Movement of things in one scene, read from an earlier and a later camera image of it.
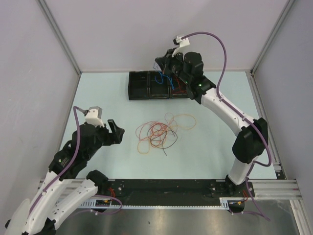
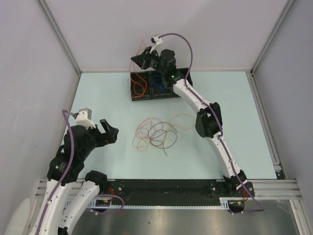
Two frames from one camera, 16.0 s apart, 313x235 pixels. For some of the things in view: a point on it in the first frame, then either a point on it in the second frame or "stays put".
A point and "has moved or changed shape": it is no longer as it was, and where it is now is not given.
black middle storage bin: [159, 85] stays put
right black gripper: [166, 61] -> [140, 59]
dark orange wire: [157, 134] -> [133, 86]
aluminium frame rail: [264, 189] stays put
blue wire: [162, 76] has moved or changed shape
